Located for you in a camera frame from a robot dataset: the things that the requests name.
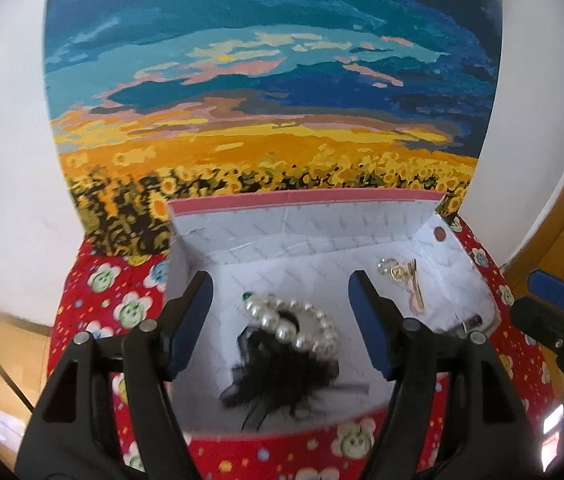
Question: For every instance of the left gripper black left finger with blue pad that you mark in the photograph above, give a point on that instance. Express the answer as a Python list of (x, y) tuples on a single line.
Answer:
[(72, 433)]

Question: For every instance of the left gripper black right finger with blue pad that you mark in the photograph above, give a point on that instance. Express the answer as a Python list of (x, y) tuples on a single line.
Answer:
[(485, 431)]

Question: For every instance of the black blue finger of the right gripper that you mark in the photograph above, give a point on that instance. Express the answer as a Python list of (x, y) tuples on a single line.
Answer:
[(540, 313)]

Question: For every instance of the pink flower hair clip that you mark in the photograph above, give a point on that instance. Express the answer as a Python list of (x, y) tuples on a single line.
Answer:
[(412, 281)]

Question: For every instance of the gold ring earring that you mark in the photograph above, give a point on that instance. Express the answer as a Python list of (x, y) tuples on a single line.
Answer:
[(392, 268)]

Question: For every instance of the black feather bow hair claw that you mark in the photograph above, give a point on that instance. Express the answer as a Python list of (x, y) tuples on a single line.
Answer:
[(282, 370)]

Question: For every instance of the red smiley flower cloth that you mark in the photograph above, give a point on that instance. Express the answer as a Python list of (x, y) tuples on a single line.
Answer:
[(107, 296)]

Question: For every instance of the pink cardboard box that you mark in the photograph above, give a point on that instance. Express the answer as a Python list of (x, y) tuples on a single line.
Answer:
[(304, 246)]

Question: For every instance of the sunflower field sunset painting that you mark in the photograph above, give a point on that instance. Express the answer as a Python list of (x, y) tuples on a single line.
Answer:
[(155, 100)]

